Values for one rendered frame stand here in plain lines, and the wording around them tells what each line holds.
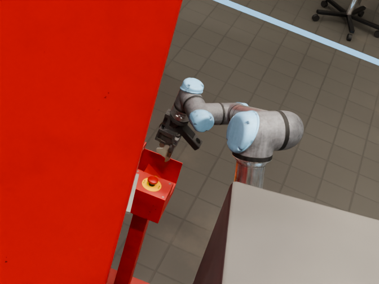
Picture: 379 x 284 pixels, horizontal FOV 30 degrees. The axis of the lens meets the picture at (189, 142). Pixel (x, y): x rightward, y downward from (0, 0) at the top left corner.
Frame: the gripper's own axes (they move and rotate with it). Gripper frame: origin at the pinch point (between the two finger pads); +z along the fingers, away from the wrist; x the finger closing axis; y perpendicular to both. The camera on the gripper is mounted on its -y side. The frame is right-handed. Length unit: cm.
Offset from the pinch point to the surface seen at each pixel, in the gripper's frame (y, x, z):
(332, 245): -29, 142, -114
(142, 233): -2.3, 8.2, 32.0
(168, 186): -4.3, 7.6, 5.4
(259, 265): -22, 150, -113
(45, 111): 4, 152, -122
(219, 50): 11, -242, 85
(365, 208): -108, -128, 75
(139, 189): 4.5, 14.5, 6.2
